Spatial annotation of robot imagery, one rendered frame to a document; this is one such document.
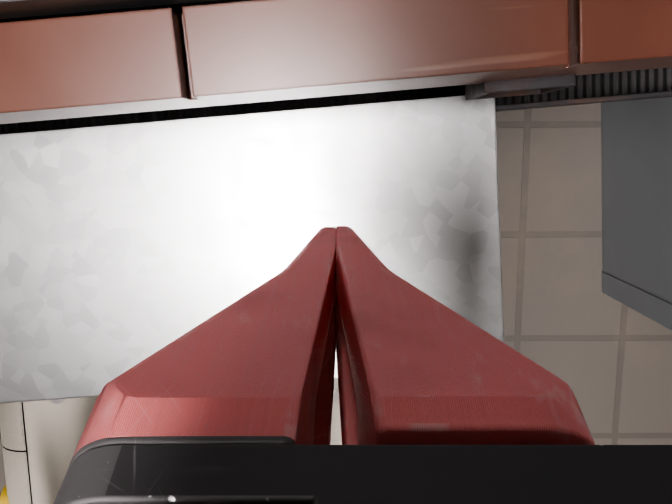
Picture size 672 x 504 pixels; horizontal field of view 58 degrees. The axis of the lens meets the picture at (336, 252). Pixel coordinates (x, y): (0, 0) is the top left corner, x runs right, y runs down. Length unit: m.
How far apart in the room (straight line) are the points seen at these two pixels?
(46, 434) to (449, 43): 0.86
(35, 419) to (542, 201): 0.92
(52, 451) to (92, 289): 0.58
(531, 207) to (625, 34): 0.87
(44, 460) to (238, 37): 0.84
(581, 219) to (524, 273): 0.14
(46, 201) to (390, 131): 0.25
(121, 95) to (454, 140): 0.23
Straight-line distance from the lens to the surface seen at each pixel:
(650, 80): 0.63
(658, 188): 1.03
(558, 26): 0.31
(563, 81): 0.36
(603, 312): 1.26
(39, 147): 0.49
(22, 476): 1.08
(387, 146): 0.44
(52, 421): 1.02
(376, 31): 0.30
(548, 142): 1.18
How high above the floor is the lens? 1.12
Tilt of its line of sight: 80 degrees down
